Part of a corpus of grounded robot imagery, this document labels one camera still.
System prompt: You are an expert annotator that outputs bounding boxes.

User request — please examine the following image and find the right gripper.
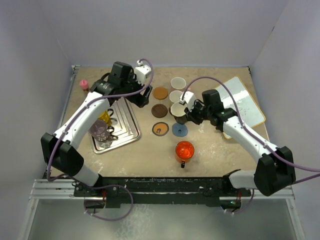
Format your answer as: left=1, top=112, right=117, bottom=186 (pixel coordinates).
left=184, top=99, right=212, bottom=125

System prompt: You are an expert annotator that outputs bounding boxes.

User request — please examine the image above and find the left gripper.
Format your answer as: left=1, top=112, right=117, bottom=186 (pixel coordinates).
left=120, top=72, right=152, bottom=107

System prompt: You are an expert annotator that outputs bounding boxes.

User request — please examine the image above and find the light wood coaster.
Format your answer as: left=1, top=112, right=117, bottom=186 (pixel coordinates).
left=152, top=86, right=169, bottom=100

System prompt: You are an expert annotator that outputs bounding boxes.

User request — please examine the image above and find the dark wood coaster top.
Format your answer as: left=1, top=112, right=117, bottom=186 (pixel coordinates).
left=151, top=103, right=168, bottom=118

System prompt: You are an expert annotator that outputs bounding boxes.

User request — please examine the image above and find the black and white mug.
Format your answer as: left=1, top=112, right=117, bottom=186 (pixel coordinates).
left=170, top=102, right=188, bottom=125

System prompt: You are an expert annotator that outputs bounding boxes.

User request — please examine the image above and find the blue face coaster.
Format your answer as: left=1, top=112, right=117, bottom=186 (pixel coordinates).
left=172, top=123, right=188, bottom=137

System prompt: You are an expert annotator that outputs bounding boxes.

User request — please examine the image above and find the green mug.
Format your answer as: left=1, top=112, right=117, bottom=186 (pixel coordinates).
left=169, top=90, right=183, bottom=107

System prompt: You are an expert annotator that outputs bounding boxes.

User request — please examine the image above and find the orange black face coaster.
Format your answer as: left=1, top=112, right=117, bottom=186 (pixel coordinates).
left=151, top=122, right=170, bottom=137

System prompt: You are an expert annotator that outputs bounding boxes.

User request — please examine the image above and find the silver metal tray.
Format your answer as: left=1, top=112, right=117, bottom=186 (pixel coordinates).
left=89, top=97, right=141, bottom=154

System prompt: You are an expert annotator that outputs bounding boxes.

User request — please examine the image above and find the pink mug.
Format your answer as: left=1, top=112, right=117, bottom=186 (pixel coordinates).
left=170, top=77, right=191, bottom=92

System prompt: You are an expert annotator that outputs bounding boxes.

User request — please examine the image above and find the orange mug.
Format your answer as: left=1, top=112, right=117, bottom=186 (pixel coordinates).
left=175, top=141, right=195, bottom=169

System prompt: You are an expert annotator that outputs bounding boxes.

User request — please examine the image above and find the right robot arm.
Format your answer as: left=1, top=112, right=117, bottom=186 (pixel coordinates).
left=179, top=89, right=296, bottom=196

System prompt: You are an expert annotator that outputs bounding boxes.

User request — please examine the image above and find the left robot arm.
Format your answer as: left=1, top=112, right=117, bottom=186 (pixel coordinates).
left=40, top=58, right=154, bottom=196

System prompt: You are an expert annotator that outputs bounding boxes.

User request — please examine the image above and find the yellow mug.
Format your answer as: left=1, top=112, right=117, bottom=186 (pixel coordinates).
left=98, top=108, right=114, bottom=126

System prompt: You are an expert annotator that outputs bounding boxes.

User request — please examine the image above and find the pink cap bottle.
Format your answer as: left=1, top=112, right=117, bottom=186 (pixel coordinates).
left=79, top=79, right=90, bottom=93

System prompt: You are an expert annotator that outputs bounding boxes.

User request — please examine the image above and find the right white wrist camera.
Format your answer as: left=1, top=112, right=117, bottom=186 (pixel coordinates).
left=179, top=91, right=197, bottom=112

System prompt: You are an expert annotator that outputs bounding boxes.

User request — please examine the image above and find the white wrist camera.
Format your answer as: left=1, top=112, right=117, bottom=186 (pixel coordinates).
left=133, top=60, right=153, bottom=86
left=179, top=91, right=197, bottom=112

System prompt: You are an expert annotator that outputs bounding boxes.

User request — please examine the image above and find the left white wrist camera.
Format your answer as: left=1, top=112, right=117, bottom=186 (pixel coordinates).
left=133, top=60, right=153, bottom=86

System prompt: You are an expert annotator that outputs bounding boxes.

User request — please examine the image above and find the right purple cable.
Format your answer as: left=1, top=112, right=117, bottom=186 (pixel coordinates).
left=181, top=76, right=320, bottom=216

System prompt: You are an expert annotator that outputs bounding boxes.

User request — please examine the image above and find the purple cable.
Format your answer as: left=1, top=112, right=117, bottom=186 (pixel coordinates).
left=181, top=76, right=320, bottom=216
left=46, top=58, right=154, bottom=221

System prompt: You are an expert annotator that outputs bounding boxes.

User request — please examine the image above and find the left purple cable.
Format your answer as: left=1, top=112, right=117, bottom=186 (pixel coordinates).
left=46, top=58, right=154, bottom=221

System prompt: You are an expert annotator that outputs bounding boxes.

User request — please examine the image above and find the white board wooden frame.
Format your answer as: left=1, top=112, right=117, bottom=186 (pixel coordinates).
left=215, top=76, right=266, bottom=128

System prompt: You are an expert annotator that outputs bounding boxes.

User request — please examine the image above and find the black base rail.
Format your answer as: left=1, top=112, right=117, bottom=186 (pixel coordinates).
left=72, top=177, right=251, bottom=209

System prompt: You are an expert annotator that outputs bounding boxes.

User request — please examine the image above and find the aluminium frame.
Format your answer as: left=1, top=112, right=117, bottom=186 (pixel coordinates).
left=14, top=64, right=306, bottom=240

